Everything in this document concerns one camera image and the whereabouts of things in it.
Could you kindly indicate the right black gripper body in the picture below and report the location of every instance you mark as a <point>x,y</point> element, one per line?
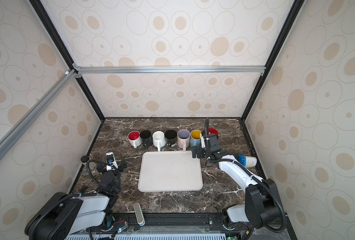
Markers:
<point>202,153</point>

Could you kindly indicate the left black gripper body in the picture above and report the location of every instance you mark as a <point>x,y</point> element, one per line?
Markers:
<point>120,167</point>

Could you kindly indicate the blue mug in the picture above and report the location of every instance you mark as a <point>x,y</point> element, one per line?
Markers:
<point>195,138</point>

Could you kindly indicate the pink mug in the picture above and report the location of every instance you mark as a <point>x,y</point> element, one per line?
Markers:
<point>183,139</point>

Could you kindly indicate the black skull pattern mug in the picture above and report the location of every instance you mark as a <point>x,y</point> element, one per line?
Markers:
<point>212,131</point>

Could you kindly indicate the white mug red inside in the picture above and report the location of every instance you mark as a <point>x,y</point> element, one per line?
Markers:
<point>134,139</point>

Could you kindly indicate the small white black mug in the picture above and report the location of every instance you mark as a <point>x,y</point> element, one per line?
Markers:
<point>170,138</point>

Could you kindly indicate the black mug white rim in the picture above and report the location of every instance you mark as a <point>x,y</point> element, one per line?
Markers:
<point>146,138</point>

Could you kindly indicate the white ribbed mug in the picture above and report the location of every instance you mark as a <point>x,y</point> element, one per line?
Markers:
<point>159,140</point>

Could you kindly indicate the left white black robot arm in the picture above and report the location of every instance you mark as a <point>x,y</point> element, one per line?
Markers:
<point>64,214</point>

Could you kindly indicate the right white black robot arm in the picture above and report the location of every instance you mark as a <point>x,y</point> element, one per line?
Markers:
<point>262,207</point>

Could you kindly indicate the beige plastic tray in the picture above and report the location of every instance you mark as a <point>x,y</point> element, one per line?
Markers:
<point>169,171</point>

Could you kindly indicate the small bottle black cap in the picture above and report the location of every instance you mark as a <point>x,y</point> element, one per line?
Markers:
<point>84,159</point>

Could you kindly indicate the white cup blue lid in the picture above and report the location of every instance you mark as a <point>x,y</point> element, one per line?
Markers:
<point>247,161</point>

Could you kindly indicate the grey white remote bar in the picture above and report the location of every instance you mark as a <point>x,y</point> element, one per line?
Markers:
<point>139,214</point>

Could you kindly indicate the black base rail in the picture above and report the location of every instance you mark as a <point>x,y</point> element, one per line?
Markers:
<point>167,226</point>

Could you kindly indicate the horizontal aluminium frame bar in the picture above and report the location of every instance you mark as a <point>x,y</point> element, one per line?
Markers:
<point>171,69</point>

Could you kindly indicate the diagonal aluminium frame bar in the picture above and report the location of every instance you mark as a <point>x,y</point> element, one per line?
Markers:
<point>15,133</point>

